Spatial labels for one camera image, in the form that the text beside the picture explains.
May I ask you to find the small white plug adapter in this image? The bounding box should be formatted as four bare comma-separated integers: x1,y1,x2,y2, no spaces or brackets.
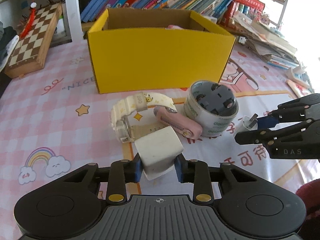
235,113,258,133

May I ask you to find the white patterned wristwatch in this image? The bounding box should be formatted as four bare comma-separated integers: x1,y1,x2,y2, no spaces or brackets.
110,92,177,143

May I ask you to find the large white charger block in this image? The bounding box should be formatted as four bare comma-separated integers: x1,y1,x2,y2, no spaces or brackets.
135,126,184,180

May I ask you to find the pink rectangular stapler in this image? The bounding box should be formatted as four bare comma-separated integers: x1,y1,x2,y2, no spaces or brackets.
153,106,203,140

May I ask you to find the clear packing tape roll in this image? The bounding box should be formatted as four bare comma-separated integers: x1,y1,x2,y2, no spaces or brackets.
183,80,239,137

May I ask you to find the grey toy car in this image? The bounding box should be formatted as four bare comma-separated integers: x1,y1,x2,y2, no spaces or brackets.
195,82,237,116

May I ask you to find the messy paper pile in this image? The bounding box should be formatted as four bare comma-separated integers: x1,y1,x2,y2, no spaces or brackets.
230,12,300,69

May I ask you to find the pink checkered tablecloth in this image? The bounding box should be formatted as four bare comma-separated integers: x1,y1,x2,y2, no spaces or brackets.
1,41,319,239

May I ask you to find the yellow cardboard box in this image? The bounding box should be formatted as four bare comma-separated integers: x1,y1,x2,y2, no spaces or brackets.
87,8,235,94

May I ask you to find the red dictionary book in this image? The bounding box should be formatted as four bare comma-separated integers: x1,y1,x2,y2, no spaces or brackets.
220,0,265,27

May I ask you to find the pink plush pig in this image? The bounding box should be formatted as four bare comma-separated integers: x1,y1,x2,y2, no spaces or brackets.
167,24,183,30

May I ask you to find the wooden chessboard box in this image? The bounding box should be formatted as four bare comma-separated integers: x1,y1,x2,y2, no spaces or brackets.
4,3,62,79

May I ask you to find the pile of clothes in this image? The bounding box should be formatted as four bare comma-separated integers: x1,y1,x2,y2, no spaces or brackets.
0,22,19,71

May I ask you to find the red tassel ornament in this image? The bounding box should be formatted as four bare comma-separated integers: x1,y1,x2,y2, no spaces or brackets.
20,2,37,39

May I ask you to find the white bookshelf frame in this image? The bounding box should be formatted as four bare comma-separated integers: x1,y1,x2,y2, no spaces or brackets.
65,0,83,42

